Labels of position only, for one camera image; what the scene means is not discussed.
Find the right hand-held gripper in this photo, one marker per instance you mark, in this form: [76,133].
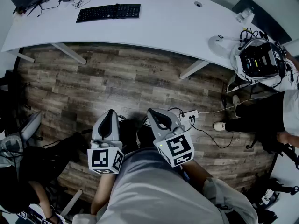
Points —
[177,148]

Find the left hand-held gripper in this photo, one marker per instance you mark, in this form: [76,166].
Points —
[102,158]

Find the black keyboard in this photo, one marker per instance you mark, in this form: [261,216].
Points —
[109,12]

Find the person's left forearm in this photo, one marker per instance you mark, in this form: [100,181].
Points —
[102,190]

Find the person's right forearm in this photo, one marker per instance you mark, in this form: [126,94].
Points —
[194,171]

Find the person's dark trousers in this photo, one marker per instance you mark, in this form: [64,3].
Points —
[130,134]

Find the white power strip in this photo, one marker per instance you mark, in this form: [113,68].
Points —
[189,114]

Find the white desk leg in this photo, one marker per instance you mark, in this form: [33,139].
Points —
[194,70]
[23,57]
[70,53]

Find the person's shirt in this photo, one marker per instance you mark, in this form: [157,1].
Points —
[151,190]

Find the grey office chair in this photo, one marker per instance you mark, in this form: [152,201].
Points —
[30,125]

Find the clear plastic bottle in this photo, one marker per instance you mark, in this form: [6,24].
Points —
[244,15]

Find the desk divider panel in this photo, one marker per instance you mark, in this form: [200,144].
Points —
[264,22]

